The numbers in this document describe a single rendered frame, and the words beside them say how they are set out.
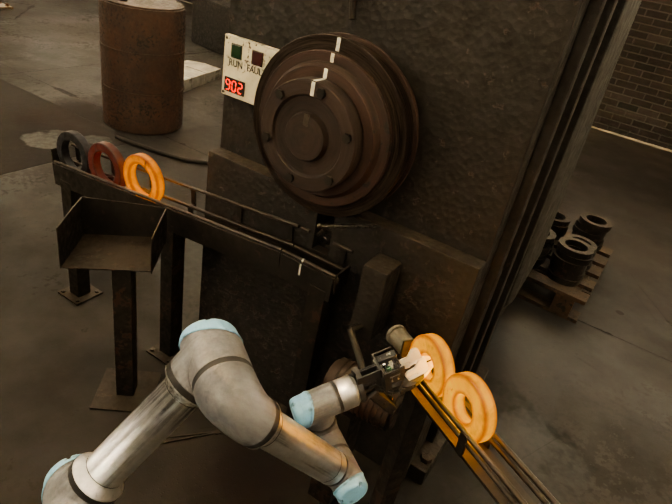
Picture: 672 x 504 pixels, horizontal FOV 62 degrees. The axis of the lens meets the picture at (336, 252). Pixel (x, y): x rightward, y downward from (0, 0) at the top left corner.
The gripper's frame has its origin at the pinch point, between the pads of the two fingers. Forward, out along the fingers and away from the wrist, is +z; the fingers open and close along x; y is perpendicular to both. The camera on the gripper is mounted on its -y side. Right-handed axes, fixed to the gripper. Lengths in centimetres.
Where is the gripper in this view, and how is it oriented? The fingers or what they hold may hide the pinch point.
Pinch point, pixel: (430, 362)
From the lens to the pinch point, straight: 139.4
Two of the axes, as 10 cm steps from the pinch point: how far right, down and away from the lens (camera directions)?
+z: 9.2, -3.2, 2.4
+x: -3.8, -5.3, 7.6
